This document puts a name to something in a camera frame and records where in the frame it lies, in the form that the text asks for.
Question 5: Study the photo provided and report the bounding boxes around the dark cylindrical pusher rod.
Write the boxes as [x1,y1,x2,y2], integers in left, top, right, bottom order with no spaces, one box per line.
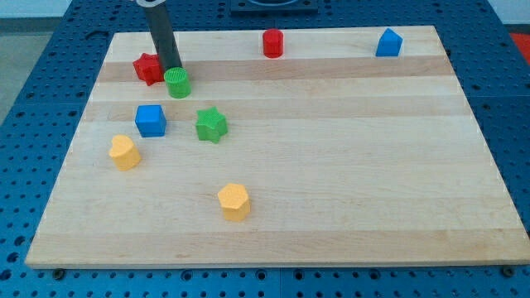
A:
[143,3,182,71]

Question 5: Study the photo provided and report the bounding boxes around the silver rod mount ring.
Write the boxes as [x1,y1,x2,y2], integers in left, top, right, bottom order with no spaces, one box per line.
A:
[135,0,166,7]

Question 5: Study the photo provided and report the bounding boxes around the green star block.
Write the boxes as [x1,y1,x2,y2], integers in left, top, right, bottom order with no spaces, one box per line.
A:
[195,106,228,143]

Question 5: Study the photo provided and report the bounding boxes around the red star block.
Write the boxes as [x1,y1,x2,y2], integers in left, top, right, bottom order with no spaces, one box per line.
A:
[132,53,164,86]

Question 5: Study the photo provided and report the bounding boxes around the green cylinder block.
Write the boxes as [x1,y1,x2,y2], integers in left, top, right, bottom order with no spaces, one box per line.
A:
[164,67,191,99]

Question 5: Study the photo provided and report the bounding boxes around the blue cube block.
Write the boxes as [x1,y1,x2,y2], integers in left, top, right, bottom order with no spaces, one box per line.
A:
[135,104,166,137]

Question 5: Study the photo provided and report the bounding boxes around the red cylinder block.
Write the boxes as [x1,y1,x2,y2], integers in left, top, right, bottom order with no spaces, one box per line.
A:
[262,28,284,58]

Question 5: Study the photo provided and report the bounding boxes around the yellow heart block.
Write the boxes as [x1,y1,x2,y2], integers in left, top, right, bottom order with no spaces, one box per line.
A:
[108,135,142,171]

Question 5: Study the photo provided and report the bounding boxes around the yellow hexagon block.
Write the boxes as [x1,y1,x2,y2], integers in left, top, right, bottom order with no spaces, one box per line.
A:
[218,183,251,222]

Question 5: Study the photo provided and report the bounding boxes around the wooden board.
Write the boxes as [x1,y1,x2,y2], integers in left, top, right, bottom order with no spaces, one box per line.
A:
[26,26,529,269]

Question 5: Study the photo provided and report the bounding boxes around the blue pentagon block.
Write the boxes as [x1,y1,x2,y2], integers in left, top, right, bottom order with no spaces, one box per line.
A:
[375,28,403,57]

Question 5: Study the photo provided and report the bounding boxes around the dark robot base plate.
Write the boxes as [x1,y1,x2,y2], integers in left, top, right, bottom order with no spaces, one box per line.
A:
[229,0,319,16]

